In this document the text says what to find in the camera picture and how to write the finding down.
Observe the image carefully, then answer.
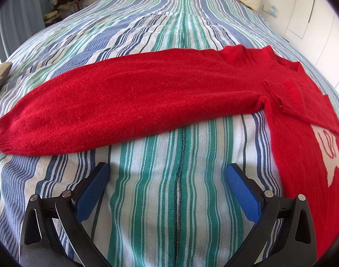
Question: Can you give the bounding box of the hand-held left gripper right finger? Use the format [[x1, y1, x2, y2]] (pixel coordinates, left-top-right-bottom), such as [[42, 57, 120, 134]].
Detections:
[[226, 164, 318, 267]]

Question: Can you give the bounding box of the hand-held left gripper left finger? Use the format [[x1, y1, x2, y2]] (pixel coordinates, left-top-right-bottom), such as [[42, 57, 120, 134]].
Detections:
[[22, 162, 111, 267]]

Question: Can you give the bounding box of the red knit sweater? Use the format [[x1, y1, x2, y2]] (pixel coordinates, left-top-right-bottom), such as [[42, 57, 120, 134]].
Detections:
[[0, 45, 339, 262]]

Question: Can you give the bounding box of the pile of clothes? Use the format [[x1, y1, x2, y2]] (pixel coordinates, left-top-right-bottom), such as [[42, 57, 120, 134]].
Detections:
[[43, 0, 89, 28]]

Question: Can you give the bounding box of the striped bed sheet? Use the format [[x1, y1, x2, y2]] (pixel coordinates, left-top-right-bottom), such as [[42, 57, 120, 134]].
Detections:
[[0, 0, 339, 267]]

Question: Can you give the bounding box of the white wardrobe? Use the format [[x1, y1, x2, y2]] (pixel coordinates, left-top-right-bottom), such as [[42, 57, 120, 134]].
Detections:
[[281, 0, 339, 95]]

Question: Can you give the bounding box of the blue curtain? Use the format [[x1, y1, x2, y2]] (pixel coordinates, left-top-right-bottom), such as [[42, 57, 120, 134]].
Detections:
[[0, 0, 54, 59]]

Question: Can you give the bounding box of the white wall socket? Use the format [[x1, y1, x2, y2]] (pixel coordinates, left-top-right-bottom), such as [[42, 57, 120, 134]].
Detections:
[[262, 4, 278, 16]]

